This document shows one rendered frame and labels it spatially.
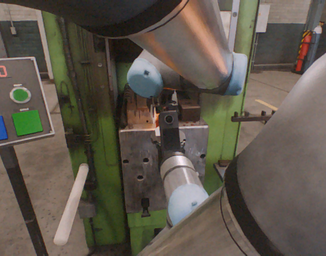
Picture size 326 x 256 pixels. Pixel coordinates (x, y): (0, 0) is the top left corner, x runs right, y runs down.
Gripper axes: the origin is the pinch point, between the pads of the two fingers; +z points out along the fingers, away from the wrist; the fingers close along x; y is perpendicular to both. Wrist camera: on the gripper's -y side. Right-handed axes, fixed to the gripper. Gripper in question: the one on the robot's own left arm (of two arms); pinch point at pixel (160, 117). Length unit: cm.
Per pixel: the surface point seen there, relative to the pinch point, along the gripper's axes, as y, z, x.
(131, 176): 6.9, 33.0, -11.7
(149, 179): 8.1, 35.2, -4.0
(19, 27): -526, 262, -290
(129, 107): -15.1, 11.8, -10.7
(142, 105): -15.4, 10.8, -5.5
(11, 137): 4.5, 1.2, -47.9
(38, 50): -501, 312, -258
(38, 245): 26, 59, -57
